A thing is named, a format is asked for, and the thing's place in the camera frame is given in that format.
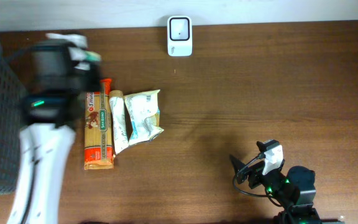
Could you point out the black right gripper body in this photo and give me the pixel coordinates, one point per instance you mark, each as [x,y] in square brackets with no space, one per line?
[270,180]

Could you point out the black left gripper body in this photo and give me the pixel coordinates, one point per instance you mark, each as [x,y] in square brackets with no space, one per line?
[82,80]

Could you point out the orange spaghetti packet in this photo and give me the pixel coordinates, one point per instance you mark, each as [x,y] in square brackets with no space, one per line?
[99,152]

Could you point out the white tube with gold cap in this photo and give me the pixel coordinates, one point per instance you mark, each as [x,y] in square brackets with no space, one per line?
[120,139]

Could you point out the white crinkled snack bag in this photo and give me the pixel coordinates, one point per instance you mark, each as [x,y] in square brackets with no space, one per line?
[144,115]

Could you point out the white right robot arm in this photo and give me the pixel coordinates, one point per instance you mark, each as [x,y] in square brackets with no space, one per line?
[293,192]

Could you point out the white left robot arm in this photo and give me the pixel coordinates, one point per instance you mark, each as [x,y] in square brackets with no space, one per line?
[49,118]

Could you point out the white barcode scanner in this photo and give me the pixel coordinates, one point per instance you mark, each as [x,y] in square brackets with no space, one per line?
[179,36]

